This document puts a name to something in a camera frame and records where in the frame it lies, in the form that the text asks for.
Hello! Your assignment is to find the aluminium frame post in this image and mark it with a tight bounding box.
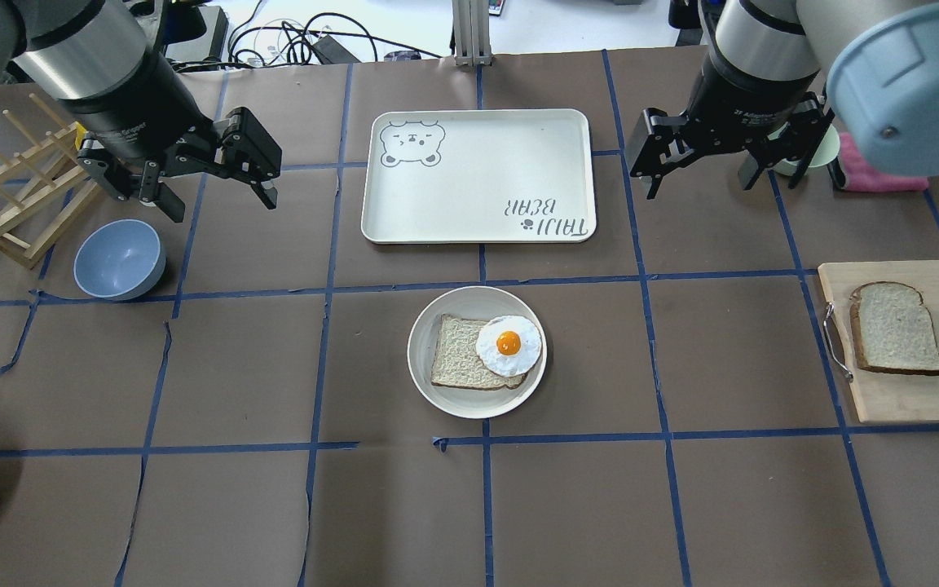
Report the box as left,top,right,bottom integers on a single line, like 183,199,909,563
452,0,493,67

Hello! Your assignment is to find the pink cloth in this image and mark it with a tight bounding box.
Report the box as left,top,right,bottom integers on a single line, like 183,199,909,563
827,131,929,193

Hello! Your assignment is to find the blue bowl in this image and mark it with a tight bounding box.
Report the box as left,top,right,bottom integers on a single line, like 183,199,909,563
73,218,167,302

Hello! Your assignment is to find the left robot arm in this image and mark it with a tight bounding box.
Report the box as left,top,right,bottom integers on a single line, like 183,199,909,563
0,1,282,223

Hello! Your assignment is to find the cream round plate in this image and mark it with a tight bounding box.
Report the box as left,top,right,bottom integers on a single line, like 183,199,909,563
407,286,548,419

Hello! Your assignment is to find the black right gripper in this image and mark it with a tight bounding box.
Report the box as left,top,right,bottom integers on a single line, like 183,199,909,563
628,77,835,200

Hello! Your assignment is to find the bread slice on plate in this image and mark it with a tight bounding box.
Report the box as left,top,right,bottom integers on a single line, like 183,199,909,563
431,315,526,391

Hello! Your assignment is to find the black cable bundle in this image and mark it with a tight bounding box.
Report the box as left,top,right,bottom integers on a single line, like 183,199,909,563
176,0,444,73

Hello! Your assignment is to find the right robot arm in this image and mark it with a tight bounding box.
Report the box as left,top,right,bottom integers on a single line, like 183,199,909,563
626,1,939,198

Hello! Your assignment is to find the cream bear tray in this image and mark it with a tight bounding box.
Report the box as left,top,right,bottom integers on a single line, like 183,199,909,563
360,108,597,245

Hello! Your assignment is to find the green bowl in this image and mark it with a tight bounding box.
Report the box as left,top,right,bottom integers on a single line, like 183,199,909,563
773,124,840,178

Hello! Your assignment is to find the wooden dish rack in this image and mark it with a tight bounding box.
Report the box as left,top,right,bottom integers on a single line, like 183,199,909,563
0,93,101,270

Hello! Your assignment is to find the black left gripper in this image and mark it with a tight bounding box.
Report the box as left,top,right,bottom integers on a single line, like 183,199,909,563
76,107,282,223

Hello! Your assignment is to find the wooden cutting board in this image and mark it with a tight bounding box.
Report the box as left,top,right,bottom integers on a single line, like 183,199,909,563
818,260,939,424

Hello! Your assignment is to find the bread slice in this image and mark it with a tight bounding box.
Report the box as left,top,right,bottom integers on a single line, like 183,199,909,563
849,281,939,377
431,315,526,391

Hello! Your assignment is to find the fried egg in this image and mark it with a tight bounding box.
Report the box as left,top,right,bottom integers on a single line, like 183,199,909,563
474,316,543,377

